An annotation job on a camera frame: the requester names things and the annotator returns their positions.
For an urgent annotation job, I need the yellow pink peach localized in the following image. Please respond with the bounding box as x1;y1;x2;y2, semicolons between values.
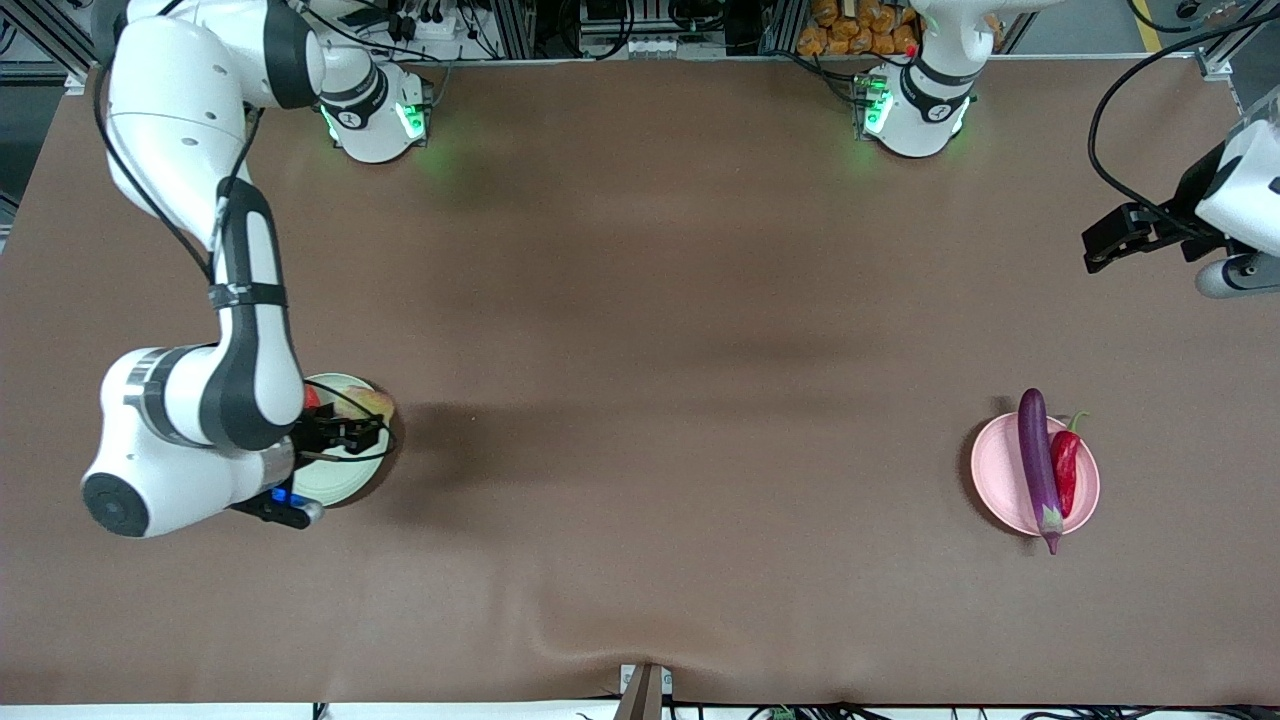
335;386;397;429

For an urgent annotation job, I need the purple eggplant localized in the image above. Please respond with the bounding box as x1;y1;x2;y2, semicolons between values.
1017;388;1065;555

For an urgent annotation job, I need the red chili pepper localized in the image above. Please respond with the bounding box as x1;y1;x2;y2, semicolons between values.
1050;411;1090;519

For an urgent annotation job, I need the pale green plate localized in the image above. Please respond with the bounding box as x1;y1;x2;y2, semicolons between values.
290;373;398;509

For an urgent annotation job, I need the pink plate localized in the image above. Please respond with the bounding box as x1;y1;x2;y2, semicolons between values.
968;411;1100;539

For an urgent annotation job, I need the brown table cover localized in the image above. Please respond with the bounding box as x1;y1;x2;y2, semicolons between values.
0;55;1280;707

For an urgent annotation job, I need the pile of orange buns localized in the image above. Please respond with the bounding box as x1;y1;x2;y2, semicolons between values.
797;0;921;57

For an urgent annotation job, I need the white power strip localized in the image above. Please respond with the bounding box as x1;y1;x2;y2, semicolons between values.
385;8;461;41

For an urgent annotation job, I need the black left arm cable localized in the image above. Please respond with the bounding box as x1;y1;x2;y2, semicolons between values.
1088;10;1280;241

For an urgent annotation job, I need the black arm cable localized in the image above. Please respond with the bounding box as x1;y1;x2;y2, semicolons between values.
93;60;398;463
1088;10;1280;241

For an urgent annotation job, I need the aluminium frame strut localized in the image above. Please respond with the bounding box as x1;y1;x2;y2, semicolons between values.
0;0;111;96
1195;0;1280;81

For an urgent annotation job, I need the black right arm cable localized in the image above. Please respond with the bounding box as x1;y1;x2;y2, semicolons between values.
93;60;398;463

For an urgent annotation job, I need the metal table clamp bracket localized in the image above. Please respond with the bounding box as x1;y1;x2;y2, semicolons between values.
618;663;674;720

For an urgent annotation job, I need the aluminium frame post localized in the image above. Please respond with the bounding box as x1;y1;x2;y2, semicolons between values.
495;0;536;59
760;0;806;56

